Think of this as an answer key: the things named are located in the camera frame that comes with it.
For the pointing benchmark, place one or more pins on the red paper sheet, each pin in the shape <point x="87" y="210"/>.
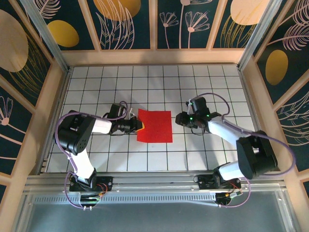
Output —
<point x="157" y="125"/>

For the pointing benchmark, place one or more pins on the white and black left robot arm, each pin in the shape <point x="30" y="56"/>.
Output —
<point x="72" y="135"/>

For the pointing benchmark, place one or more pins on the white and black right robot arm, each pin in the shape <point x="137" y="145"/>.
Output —
<point x="227" y="131"/>

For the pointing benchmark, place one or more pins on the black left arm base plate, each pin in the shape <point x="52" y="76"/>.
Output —
<point x="106" y="181"/>

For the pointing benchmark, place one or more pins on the long aluminium mounting rail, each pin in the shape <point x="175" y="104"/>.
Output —
<point x="157" y="181"/>

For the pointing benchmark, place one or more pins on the aluminium table side rail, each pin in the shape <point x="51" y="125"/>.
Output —
<point x="256" y="120"/>
<point x="55" y="120"/>

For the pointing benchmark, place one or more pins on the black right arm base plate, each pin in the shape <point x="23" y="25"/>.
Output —
<point x="205" y="183"/>

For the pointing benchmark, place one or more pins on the slanted aluminium frame post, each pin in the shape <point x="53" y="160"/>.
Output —
<point x="258" y="36"/>
<point x="52" y="46"/>

